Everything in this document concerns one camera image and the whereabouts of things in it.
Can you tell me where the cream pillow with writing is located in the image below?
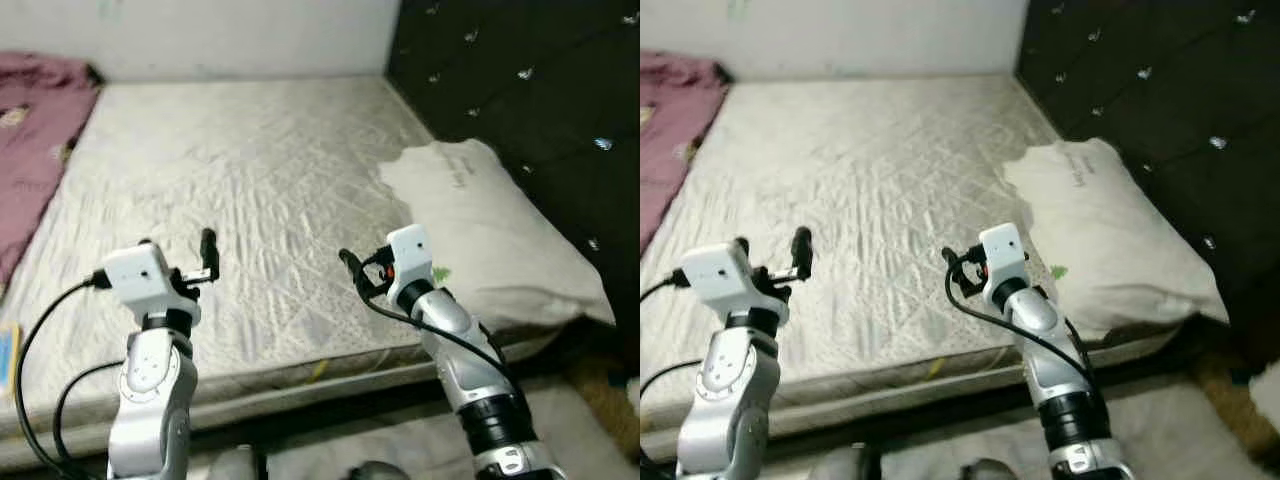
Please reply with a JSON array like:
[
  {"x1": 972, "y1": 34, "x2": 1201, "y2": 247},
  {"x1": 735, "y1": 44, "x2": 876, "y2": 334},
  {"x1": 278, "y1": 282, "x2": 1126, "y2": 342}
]
[
  {"x1": 378, "y1": 138, "x2": 616, "y2": 331},
  {"x1": 1003, "y1": 138, "x2": 1229, "y2": 341}
]

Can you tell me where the mauve cartoon print blanket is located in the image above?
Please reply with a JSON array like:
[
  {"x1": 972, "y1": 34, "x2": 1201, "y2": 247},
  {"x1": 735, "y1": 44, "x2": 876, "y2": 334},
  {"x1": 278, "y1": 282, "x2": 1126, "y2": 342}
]
[
  {"x1": 0, "y1": 52, "x2": 101, "y2": 291},
  {"x1": 640, "y1": 52, "x2": 731, "y2": 256}
]

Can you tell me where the colourful yellow-edged picture book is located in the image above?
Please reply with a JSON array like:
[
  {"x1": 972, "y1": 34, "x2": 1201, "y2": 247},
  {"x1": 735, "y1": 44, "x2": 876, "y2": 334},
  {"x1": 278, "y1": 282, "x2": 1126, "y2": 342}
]
[{"x1": 0, "y1": 322, "x2": 23, "y2": 401}]

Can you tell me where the grey quilted mattress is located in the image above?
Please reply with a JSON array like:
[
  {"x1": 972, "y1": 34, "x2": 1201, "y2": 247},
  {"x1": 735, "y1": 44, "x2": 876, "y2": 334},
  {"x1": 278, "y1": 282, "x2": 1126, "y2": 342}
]
[
  {"x1": 0, "y1": 75, "x2": 601, "y2": 471},
  {"x1": 640, "y1": 75, "x2": 1226, "y2": 461}
]

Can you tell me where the grey left robot leg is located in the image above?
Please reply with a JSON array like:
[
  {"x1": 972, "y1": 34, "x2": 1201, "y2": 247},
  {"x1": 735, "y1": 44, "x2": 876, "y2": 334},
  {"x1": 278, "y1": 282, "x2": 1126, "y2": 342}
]
[
  {"x1": 805, "y1": 445, "x2": 881, "y2": 480},
  {"x1": 205, "y1": 445, "x2": 267, "y2": 480}
]

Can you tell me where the grey robot leg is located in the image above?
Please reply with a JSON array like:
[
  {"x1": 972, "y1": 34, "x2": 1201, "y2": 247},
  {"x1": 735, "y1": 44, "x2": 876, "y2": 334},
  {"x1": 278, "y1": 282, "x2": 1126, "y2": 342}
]
[
  {"x1": 205, "y1": 445, "x2": 267, "y2": 480},
  {"x1": 960, "y1": 458, "x2": 1021, "y2": 480},
  {"x1": 345, "y1": 460, "x2": 411, "y2": 480},
  {"x1": 805, "y1": 445, "x2": 881, "y2": 480}
]

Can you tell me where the grey right robot leg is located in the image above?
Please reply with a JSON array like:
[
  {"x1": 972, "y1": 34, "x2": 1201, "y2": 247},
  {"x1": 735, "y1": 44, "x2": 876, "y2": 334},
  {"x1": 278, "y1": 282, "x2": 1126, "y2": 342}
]
[
  {"x1": 345, "y1": 460, "x2": 411, "y2": 480},
  {"x1": 960, "y1": 458, "x2": 1021, "y2": 480}
]

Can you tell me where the brown speckled floor mat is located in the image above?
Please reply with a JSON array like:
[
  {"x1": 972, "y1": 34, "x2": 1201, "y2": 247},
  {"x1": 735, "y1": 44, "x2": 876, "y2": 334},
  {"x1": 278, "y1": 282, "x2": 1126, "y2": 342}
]
[
  {"x1": 1190, "y1": 350, "x2": 1280, "y2": 466},
  {"x1": 565, "y1": 350, "x2": 641, "y2": 461}
]

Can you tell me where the black tufted headboard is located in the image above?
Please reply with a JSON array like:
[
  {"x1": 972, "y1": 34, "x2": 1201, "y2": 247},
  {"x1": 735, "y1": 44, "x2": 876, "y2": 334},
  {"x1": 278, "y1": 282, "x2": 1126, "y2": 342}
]
[
  {"x1": 385, "y1": 0, "x2": 641, "y2": 351},
  {"x1": 1018, "y1": 0, "x2": 1280, "y2": 371}
]

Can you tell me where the white jagged cardboard piece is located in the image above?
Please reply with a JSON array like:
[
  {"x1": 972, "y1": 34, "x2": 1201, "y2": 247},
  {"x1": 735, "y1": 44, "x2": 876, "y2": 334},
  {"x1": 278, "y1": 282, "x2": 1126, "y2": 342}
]
[{"x1": 1248, "y1": 358, "x2": 1280, "y2": 426}]

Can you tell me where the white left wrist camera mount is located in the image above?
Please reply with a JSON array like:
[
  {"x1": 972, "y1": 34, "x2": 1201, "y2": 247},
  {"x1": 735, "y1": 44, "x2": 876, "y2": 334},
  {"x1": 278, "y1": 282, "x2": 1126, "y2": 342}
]
[
  {"x1": 100, "y1": 243, "x2": 201, "y2": 319},
  {"x1": 680, "y1": 243, "x2": 781, "y2": 319}
]

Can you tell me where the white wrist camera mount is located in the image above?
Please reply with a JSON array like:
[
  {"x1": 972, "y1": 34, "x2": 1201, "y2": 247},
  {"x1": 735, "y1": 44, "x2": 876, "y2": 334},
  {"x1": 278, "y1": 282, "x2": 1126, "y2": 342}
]
[
  {"x1": 385, "y1": 225, "x2": 436, "y2": 306},
  {"x1": 978, "y1": 223, "x2": 1029, "y2": 296},
  {"x1": 100, "y1": 243, "x2": 201, "y2": 319},
  {"x1": 680, "y1": 243, "x2": 781, "y2": 319}
]

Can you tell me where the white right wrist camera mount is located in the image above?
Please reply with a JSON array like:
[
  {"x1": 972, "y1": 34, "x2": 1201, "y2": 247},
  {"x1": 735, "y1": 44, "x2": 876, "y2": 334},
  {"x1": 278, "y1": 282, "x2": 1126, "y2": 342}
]
[
  {"x1": 978, "y1": 223, "x2": 1029, "y2": 296},
  {"x1": 385, "y1": 225, "x2": 436, "y2": 306}
]

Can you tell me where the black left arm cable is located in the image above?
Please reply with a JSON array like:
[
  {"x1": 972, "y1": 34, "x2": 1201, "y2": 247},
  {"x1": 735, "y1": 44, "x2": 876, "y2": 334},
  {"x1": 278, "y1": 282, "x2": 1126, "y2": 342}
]
[
  {"x1": 640, "y1": 273, "x2": 703, "y2": 480},
  {"x1": 12, "y1": 273, "x2": 129, "y2": 480}
]

